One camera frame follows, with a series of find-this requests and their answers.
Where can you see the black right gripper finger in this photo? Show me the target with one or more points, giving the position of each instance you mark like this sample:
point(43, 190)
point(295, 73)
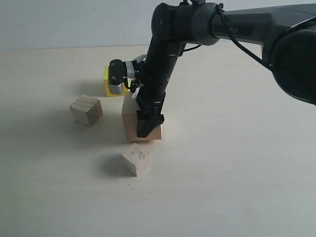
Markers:
point(146, 124)

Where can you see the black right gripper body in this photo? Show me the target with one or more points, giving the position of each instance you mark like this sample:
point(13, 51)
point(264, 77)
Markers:
point(151, 95)

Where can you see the large light wooden cube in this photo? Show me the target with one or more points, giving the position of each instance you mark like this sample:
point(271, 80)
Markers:
point(129, 118)

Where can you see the yellow cube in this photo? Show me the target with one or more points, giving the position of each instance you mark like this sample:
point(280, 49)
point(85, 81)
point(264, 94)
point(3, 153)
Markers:
point(107, 88)

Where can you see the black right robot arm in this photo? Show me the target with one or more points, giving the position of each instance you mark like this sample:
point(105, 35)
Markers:
point(286, 35)

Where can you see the small pale wooden cube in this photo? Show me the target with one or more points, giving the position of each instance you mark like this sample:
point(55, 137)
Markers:
point(136, 159)

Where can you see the medium grained wooden cube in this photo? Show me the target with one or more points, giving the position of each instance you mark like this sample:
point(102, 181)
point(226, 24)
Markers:
point(86, 110)

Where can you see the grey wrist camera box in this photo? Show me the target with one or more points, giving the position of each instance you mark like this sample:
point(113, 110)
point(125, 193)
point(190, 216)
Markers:
point(118, 72)

